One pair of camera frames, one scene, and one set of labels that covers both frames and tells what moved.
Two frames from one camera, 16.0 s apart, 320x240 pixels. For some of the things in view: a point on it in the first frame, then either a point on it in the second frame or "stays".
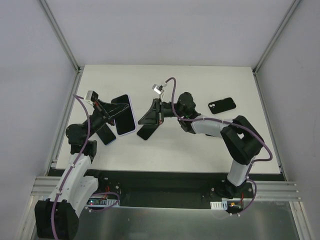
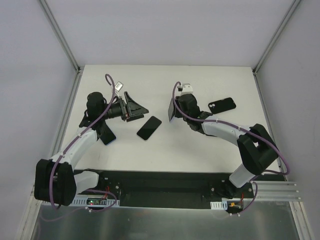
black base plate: (168, 187) stays
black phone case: (221, 105) stays
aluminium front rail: (47, 186) stays
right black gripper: (160, 112) -> (171, 109)
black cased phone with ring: (146, 130) stays
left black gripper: (102, 111) -> (126, 107)
